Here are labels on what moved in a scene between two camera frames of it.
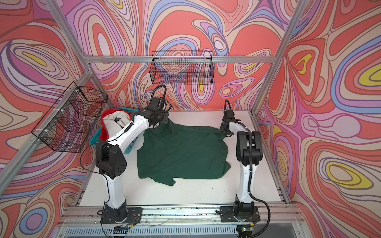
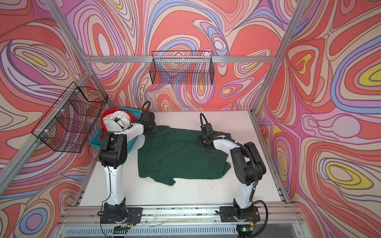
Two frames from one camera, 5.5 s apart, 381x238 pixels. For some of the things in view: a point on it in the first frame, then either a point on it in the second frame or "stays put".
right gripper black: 222,130 -> 199,142
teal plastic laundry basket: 96,139 stays put
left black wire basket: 69,123 stays put
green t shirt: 169,151 stays put
